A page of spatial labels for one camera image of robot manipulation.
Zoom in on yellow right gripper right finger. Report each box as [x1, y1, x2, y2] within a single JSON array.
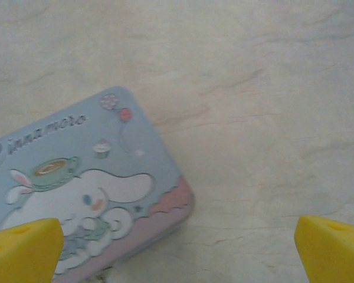
[[294, 215, 354, 283]]

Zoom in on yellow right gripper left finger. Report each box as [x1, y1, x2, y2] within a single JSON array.
[[0, 218, 65, 283]]

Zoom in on pastel cartoon tin box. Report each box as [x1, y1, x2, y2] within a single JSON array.
[[0, 85, 196, 283]]

